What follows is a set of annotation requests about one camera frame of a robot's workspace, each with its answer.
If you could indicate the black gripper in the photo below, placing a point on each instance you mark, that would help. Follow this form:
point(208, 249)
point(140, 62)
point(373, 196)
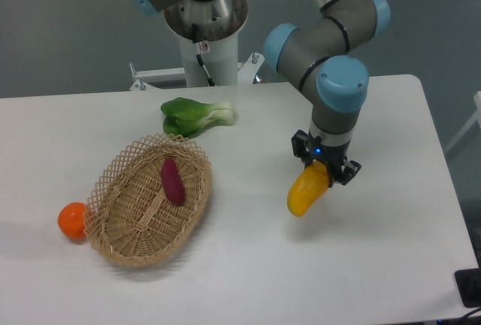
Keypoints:
point(328, 149)

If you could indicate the yellow mango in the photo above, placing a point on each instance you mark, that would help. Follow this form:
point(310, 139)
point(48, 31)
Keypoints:
point(310, 186)

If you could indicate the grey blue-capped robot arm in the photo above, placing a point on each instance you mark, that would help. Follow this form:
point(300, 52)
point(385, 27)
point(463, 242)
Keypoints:
point(315, 61)

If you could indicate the green bok choy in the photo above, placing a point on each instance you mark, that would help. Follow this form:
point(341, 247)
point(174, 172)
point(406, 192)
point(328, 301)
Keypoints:
point(189, 118)

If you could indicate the purple sweet potato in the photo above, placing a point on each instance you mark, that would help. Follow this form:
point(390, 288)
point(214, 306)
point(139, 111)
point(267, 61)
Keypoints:
point(172, 183)

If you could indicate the black device at table edge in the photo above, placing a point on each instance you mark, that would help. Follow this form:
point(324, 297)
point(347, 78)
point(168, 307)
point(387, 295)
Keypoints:
point(468, 284)

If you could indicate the woven wicker basket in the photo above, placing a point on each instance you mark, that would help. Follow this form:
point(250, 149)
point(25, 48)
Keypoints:
point(128, 218)

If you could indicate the orange tangerine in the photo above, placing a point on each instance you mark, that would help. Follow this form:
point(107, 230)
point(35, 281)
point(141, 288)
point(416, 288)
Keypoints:
point(71, 222)

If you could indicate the white frame at right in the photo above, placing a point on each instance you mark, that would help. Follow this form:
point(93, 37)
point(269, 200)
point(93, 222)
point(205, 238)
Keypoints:
point(466, 133)

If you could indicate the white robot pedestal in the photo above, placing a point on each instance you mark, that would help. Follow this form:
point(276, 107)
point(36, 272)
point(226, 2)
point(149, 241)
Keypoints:
point(207, 33)

